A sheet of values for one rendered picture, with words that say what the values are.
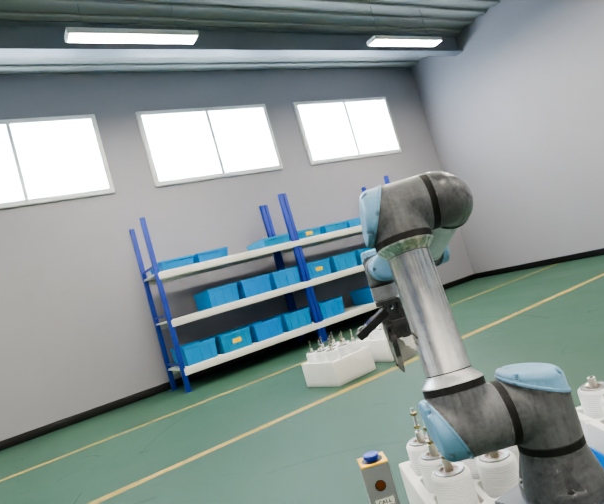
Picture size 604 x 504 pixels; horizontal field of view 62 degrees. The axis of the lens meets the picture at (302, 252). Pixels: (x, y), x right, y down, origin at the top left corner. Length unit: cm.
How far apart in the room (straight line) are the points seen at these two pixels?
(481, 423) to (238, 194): 628
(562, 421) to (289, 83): 748
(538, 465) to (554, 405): 11
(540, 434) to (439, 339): 23
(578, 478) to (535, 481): 7
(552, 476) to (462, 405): 19
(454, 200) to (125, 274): 557
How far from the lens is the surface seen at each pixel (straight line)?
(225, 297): 590
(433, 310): 97
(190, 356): 573
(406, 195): 100
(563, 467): 104
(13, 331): 619
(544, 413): 100
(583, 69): 808
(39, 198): 641
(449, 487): 136
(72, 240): 635
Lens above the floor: 79
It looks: 3 degrees up
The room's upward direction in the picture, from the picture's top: 16 degrees counter-clockwise
